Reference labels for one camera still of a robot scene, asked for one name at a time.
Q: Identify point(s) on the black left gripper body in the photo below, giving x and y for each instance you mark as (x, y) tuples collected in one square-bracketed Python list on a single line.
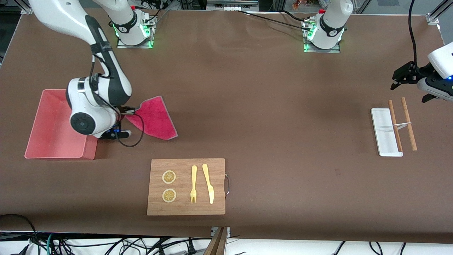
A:
[(412, 73)]

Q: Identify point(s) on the black power plug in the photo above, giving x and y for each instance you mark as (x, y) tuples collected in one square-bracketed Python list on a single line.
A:
[(191, 248)]

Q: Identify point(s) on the yellow lemon slice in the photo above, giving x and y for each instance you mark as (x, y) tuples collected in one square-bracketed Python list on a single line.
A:
[(169, 177), (169, 196)]

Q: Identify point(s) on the aluminium frame enclosure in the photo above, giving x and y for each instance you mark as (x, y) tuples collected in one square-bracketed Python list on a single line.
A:
[(26, 7)]

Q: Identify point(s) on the grey metal box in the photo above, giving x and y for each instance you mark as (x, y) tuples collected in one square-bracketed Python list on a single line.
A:
[(230, 5)]

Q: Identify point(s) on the thin white band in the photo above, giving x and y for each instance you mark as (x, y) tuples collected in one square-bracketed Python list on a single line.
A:
[(403, 124)]

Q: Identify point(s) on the white rectangular tray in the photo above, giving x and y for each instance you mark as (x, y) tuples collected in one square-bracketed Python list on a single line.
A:
[(382, 134)]

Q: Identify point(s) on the wooden cutting board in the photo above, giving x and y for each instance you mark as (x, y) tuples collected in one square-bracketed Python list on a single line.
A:
[(184, 209)]

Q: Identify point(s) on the wooden beam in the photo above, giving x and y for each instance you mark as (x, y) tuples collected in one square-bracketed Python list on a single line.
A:
[(217, 246)]

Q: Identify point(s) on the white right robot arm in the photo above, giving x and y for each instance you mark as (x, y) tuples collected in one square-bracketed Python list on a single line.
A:
[(95, 102)]

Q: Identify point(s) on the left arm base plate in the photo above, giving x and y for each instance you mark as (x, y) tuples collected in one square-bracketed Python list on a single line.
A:
[(324, 51)]

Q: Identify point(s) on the yellow plastic knife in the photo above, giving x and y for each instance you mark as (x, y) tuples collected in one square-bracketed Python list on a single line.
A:
[(208, 184)]

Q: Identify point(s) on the grey and pink cloth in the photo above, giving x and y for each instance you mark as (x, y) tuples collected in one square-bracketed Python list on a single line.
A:
[(155, 120)]

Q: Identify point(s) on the aluminium frame profile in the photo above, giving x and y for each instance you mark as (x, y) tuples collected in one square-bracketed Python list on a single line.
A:
[(437, 14)]

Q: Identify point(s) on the pink plastic bin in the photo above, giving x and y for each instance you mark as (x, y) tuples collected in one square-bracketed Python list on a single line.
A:
[(49, 138)]

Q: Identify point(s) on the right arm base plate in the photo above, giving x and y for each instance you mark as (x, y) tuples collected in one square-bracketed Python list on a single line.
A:
[(150, 32)]

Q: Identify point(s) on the yellow plastic fork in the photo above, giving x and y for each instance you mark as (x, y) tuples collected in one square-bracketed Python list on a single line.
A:
[(193, 180)]

